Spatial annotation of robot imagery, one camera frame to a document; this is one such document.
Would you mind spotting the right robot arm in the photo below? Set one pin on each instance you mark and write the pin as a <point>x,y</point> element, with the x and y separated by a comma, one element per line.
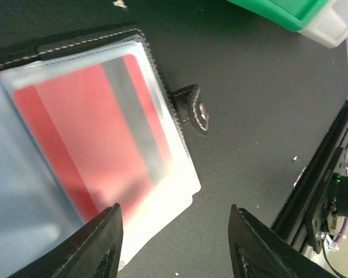
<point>338,194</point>

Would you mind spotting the red white card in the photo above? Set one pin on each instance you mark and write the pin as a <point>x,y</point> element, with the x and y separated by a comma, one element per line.
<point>100,131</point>

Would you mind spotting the white bin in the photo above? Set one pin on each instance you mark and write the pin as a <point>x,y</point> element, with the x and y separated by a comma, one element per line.
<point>329,27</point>

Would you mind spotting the black aluminium frame rail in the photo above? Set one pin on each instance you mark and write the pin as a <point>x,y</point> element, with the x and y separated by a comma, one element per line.
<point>304,215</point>

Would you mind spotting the black leather card holder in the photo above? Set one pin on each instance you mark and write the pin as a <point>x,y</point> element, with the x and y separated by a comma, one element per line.
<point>36,213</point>

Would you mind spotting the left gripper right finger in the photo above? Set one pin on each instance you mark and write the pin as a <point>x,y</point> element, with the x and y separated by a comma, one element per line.
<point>256,251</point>

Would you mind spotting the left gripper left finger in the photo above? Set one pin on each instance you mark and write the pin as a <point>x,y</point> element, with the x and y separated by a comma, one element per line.
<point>92,251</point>

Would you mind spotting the green bin middle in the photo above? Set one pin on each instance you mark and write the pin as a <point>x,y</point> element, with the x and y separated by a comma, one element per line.
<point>293,15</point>

